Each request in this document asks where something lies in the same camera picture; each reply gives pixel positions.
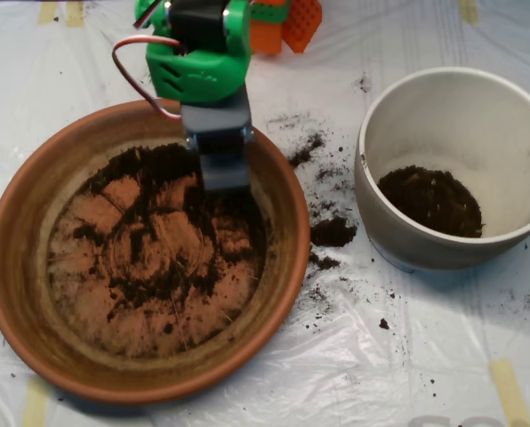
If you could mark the beige masking tape strip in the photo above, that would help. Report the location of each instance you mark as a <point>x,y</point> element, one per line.
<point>47,13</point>
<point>469,11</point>
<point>75,14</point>
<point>509,391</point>
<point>36,405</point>

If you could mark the grey gripper black servo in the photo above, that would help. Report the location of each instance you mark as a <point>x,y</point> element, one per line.
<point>217,119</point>

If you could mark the terracotta clay bowl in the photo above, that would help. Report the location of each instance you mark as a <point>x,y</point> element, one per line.
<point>25,267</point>

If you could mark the tiny spilled soil clod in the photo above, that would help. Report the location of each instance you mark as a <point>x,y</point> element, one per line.
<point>384,324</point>

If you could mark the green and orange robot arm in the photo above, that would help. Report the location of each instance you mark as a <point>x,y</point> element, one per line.
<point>203,71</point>

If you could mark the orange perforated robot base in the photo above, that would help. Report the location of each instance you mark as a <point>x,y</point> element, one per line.
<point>269,40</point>

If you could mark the large spilled soil clump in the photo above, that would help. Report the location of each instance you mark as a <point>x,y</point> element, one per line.
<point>334,231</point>

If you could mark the flat spilled soil clump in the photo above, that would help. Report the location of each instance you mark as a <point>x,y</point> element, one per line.
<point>325,262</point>

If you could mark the white ceramic pot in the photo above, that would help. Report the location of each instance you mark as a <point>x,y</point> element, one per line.
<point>425,253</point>

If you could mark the dark soil heap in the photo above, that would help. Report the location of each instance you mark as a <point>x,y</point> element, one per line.
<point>434,204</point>

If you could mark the dark soil pile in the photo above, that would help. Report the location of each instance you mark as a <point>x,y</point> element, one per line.
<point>167,160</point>

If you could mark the clear plastic cover sheet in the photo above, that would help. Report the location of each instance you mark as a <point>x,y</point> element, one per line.
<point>380,364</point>

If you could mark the elongated spilled soil clump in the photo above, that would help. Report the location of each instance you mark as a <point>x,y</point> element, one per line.
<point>305,153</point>

